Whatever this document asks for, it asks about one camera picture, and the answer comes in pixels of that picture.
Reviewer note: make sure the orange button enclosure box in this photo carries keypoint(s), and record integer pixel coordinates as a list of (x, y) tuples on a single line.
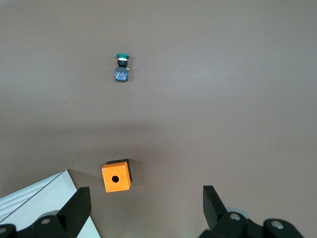
[(121, 184)]

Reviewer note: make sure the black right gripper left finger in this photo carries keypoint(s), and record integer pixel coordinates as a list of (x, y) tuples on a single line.
[(74, 210)]

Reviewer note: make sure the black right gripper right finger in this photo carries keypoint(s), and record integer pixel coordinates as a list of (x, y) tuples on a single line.
[(214, 210)]

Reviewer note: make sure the white plastic drawer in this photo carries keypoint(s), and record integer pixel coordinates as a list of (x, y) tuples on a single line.
[(15, 194), (15, 198), (15, 203), (15, 208)]

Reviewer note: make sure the white drawer cabinet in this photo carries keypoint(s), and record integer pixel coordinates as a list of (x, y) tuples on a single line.
[(49, 198)]

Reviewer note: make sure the green mushroom push button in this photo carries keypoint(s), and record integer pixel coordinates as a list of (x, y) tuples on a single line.
[(121, 74)]

